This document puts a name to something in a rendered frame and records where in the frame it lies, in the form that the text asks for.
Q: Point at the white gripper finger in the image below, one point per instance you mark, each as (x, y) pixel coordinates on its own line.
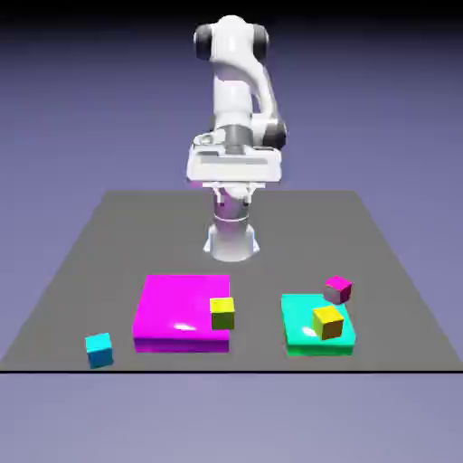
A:
(219, 196)
(248, 196)

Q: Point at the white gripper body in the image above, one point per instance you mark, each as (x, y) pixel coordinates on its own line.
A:
(235, 170)

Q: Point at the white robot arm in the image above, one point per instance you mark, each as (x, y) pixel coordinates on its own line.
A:
(231, 58)

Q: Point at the small yellow cube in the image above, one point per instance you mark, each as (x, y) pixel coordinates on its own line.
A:
(222, 313)

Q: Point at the small magenta cube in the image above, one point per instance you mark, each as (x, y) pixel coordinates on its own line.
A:
(338, 289)

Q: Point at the small orange-yellow cube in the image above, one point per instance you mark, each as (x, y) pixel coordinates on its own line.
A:
(328, 322)

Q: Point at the small cyan cube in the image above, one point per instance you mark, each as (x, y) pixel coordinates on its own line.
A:
(98, 350)

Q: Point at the large magenta box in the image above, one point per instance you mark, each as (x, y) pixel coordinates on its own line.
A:
(173, 307)

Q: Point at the large turquoise box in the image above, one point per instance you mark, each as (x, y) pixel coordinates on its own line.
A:
(298, 318)

